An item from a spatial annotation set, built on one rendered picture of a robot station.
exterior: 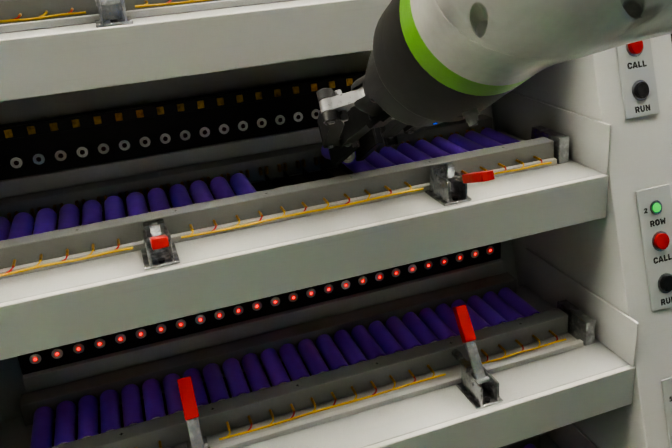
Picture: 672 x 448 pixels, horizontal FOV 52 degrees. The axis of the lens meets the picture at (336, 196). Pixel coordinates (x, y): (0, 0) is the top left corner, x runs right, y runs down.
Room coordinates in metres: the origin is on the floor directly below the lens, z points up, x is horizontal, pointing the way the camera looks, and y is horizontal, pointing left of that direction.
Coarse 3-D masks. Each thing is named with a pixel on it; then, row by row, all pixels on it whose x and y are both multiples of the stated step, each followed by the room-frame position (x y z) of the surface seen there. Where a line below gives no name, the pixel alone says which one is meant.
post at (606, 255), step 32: (576, 64) 0.68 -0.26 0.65; (608, 64) 0.66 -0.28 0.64; (544, 96) 0.74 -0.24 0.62; (576, 96) 0.69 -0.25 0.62; (608, 96) 0.66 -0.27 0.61; (640, 128) 0.67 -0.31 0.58; (640, 160) 0.67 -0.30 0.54; (608, 192) 0.66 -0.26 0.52; (576, 224) 0.72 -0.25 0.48; (608, 224) 0.67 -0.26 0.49; (544, 256) 0.79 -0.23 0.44; (576, 256) 0.73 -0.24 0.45; (608, 256) 0.68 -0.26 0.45; (640, 256) 0.67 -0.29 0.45; (608, 288) 0.68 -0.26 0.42; (640, 288) 0.66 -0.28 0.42; (640, 320) 0.66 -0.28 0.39; (640, 352) 0.66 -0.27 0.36; (640, 384) 0.66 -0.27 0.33; (608, 416) 0.71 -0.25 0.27; (640, 416) 0.66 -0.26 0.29
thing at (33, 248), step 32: (448, 160) 0.67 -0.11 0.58; (480, 160) 0.68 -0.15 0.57; (512, 160) 0.69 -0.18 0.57; (256, 192) 0.63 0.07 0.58; (288, 192) 0.62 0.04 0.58; (320, 192) 0.63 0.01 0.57; (352, 192) 0.64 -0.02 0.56; (96, 224) 0.58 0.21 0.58; (128, 224) 0.58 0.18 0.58; (192, 224) 0.60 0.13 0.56; (0, 256) 0.55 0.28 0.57; (32, 256) 0.56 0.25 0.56; (96, 256) 0.56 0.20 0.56
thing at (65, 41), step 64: (0, 0) 0.58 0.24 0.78; (64, 0) 0.60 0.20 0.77; (128, 0) 0.61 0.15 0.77; (192, 0) 0.61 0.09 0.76; (256, 0) 0.62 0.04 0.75; (320, 0) 0.61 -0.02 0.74; (384, 0) 0.60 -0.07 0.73; (0, 64) 0.52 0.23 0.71; (64, 64) 0.53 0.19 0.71; (128, 64) 0.55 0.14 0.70; (192, 64) 0.57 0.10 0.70; (256, 64) 0.58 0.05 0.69
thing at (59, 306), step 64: (512, 128) 0.81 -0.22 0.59; (576, 128) 0.69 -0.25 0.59; (0, 192) 0.67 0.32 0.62; (512, 192) 0.64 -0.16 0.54; (576, 192) 0.65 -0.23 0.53; (128, 256) 0.57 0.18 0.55; (192, 256) 0.56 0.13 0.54; (256, 256) 0.56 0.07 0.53; (320, 256) 0.58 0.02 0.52; (384, 256) 0.60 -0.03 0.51; (0, 320) 0.51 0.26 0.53; (64, 320) 0.52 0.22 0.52; (128, 320) 0.54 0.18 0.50
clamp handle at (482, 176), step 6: (450, 168) 0.62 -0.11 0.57; (450, 174) 0.63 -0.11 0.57; (468, 174) 0.58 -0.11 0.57; (474, 174) 0.57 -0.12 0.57; (480, 174) 0.56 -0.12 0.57; (486, 174) 0.56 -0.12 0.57; (492, 174) 0.56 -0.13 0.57; (450, 180) 0.62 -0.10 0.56; (456, 180) 0.61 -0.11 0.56; (462, 180) 0.60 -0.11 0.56; (468, 180) 0.58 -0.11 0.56; (474, 180) 0.57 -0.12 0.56; (480, 180) 0.56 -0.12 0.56; (486, 180) 0.56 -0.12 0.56
